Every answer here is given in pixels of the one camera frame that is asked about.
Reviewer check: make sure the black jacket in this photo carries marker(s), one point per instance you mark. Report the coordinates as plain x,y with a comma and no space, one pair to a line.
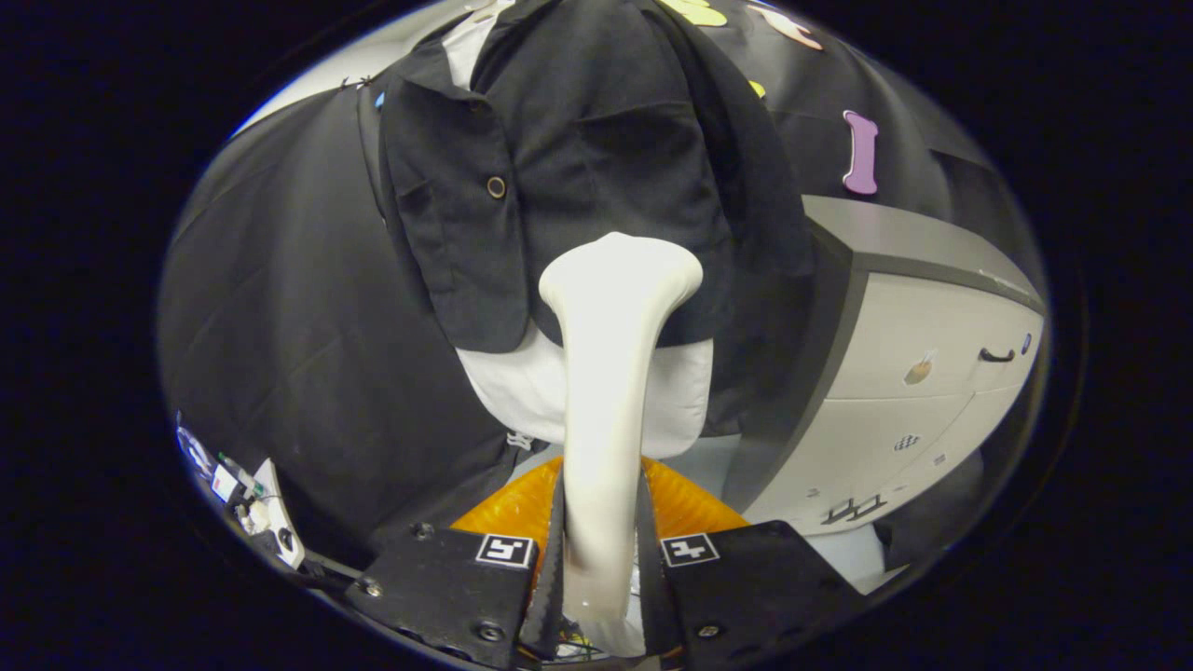
606,140

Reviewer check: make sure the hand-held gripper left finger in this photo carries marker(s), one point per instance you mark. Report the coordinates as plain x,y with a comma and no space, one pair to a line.
548,606

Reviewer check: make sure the grey cabinet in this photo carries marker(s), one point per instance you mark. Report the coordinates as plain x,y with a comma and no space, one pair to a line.
913,317

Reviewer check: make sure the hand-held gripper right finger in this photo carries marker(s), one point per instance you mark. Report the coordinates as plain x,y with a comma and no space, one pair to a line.
655,606

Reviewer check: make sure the black backdrop cloth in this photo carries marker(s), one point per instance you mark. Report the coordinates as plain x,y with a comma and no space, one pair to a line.
280,326

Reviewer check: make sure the white garment steamer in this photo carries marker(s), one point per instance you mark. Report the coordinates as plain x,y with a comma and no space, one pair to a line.
606,373

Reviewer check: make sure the white shirt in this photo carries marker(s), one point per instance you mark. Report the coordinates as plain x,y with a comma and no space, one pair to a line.
513,391

